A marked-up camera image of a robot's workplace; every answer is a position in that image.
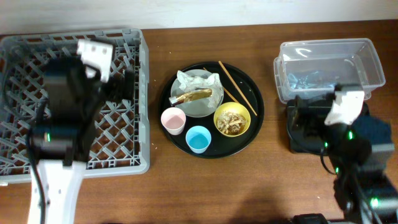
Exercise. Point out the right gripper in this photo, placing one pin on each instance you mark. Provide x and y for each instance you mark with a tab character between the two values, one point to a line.
316	119

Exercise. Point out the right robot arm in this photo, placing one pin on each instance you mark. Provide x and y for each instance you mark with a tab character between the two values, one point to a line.
358	153

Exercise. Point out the white napkin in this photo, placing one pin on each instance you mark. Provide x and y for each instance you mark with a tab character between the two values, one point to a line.
190	83

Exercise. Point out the clear plastic bin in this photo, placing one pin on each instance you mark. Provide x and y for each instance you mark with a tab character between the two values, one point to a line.
353	61

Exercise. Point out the blue plastic wrapper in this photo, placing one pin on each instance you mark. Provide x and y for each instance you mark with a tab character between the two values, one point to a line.
313	79

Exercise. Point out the light blue cup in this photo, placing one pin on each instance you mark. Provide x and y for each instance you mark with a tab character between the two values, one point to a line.
198	139

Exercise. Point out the yellow bowl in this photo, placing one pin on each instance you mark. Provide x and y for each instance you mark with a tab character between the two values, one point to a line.
235	108

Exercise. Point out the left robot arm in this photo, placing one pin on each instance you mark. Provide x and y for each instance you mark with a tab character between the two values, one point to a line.
59	141

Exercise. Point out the grey plate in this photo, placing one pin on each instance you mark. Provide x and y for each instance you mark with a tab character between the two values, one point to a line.
197	108

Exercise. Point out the black rectangular tray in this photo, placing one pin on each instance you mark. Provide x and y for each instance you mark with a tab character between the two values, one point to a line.
339	140

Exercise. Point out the wooden chopstick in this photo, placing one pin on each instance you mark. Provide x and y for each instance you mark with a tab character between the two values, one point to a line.
236	87
227	92

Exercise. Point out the pink cup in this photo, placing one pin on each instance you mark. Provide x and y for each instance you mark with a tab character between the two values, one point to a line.
173	120

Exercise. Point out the round black tray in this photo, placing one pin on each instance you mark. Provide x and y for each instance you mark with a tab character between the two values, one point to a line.
220	145

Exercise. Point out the food scraps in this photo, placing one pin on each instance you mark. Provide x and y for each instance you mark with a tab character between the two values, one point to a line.
230	123

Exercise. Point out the grey dishwasher rack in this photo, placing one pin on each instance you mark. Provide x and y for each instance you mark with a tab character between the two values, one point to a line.
122	142

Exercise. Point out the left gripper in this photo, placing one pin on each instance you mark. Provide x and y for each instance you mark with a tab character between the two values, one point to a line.
115	88

